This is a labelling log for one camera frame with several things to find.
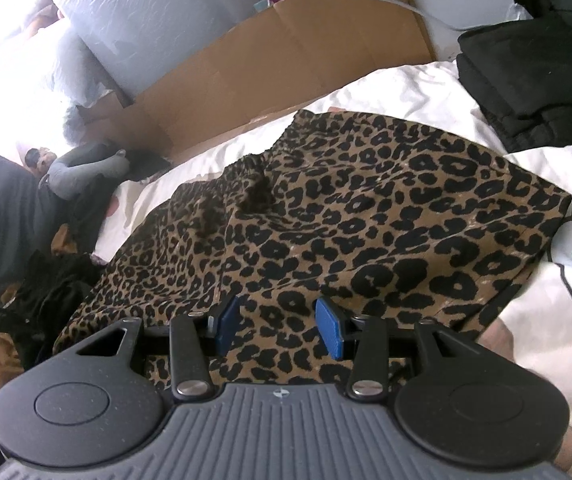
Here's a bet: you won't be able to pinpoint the leopard print skirt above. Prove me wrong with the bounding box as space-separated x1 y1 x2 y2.
53 109 572 391

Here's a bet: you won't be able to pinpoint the small bear plush with sunglasses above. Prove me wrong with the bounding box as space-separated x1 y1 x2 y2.
24 147 59 173

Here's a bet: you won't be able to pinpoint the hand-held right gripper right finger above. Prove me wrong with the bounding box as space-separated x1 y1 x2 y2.
315 297 472 401

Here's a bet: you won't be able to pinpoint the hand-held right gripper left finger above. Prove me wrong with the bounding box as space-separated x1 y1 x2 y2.
76 295 241 401

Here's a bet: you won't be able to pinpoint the cardboard sheet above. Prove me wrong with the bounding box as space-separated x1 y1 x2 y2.
78 0 437 166

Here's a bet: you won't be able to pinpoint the white printed blanket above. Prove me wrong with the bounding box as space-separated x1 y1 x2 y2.
93 57 572 480

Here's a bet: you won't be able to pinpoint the black clothes pile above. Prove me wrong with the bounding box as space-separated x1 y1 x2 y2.
13 152 174 368

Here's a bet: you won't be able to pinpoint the black folded clothes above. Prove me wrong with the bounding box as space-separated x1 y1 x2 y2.
456 10 572 153

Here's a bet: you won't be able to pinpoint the dark grey pillow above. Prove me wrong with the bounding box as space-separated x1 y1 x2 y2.
0 146 66 311

